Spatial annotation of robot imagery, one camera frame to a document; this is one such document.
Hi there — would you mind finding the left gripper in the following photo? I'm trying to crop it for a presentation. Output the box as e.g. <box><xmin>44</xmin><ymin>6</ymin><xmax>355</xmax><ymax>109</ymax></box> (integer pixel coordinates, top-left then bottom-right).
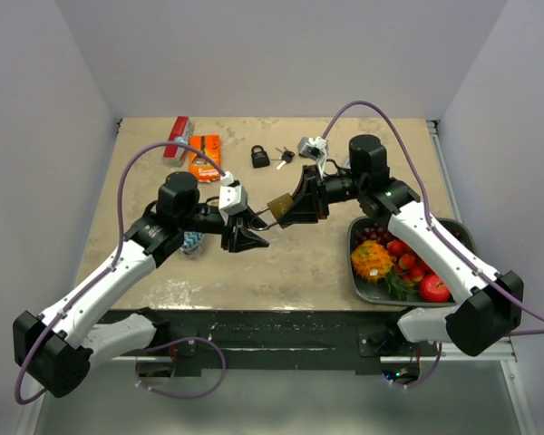
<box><xmin>180</xmin><ymin>205</ymin><xmax>269</xmax><ymax>253</ymax></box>

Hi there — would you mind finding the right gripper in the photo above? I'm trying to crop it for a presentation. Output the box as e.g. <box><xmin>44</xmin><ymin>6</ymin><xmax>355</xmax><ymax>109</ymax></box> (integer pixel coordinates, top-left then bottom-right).
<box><xmin>278</xmin><ymin>165</ymin><xmax>366</xmax><ymax>225</ymax></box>

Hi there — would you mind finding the large brass padlock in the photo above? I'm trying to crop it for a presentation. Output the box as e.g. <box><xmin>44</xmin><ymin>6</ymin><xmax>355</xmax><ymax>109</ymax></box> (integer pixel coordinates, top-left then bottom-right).
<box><xmin>249</xmin><ymin>193</ymin><xmax>294</xmax><ymax>232</ymax></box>

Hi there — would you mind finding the black padlock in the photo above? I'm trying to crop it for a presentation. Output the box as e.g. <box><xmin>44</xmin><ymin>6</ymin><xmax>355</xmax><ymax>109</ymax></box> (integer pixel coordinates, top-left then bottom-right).
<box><xmin>250</xmin><ymin>145</ymin><xmax>270</xmax><ymax>169</ymax></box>

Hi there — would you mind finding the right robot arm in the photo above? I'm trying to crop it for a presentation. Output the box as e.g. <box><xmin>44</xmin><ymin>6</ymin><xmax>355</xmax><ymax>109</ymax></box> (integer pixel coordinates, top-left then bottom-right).
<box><xmin>277</xmin><ymin>134</ymin><xmax>524</xmax><ymax>356</ymax></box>

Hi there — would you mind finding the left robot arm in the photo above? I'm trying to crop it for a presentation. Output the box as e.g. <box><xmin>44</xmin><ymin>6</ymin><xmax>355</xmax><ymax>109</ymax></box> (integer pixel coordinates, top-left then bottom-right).
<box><xmin>13</xmin><ymin>172</ymin><xmax>269</xmax><ymax>398</ymax></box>

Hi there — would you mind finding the blue zigzag pouch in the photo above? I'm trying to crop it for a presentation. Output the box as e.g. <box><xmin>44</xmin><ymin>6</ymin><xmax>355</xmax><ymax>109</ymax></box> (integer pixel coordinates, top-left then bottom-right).
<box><xmin>179</xmin><ymin>231</ymin><xmax>207</xmax><ymax>259</ymax></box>

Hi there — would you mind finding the dark grapes bunch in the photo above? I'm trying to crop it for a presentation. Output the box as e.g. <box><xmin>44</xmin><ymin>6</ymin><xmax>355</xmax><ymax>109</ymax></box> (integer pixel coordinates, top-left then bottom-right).
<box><xmin>353</xmin><ymin>223</ymin><xmax>394</xmax><ymax>246</ymax></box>

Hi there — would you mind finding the orange box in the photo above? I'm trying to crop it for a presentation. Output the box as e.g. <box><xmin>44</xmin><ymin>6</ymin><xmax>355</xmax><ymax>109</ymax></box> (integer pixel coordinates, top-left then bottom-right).
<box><xmin>189</xmin><ymin>134</ymin><xmax>221</xmax><ymax>183</ymax></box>

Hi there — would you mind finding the grey fruit tray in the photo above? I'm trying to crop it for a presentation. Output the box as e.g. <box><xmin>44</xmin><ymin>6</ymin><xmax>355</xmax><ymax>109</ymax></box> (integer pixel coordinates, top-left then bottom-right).
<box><xmin>348</xmin><ymin>217</ymin><xmax>454</xmax><ymax>307</ymax></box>

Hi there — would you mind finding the black mounting base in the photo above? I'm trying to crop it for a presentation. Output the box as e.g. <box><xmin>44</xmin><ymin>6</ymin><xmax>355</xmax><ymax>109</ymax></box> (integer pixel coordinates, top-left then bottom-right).
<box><xmin>130</xmin><ymin>310</ymin><xmax>436</xmax><ymax>376</ymax></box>

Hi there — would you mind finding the red lychee cluster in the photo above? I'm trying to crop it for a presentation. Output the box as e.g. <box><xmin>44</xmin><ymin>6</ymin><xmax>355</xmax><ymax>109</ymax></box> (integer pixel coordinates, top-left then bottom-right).
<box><xmin>386</xmin><ymin>239</ymin><xmax>432</xmax><ymax>285</ymax></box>

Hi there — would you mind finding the red box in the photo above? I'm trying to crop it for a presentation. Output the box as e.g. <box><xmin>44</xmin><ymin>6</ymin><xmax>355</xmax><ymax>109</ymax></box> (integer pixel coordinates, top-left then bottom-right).
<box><xmin>163</xmin><ymin>116</ymin><xmax>194</xmax><ymax>167</ymax></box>

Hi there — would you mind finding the red apple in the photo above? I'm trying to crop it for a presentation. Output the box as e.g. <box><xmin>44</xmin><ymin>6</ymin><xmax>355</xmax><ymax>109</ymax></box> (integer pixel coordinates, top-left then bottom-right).
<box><xmin>419</xmin><ymin>274</ymin><xmax>451</xmax><ymax>303</ymax></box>

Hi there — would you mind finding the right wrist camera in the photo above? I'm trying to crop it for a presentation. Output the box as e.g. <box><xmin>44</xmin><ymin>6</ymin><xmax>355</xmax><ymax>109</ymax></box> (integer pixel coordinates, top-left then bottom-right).
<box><xmin>297</xmin><ymin>136</ymin><xmax>328</xmax><ymax>177</ymax></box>

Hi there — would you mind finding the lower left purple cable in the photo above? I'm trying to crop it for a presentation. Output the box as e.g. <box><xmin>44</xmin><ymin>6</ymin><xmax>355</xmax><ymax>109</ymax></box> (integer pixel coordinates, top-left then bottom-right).
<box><xmin>134</xmin><ymin>335</ymin><xmax>227</xmax><ymax>399</ymax></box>

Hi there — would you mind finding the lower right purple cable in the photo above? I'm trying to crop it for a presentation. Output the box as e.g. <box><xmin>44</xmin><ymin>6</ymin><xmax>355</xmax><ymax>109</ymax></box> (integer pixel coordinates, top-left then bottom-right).
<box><xmin>387</xmin><ymin>343</ymin><xmax>445</xmax><ymax>390</ymax></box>

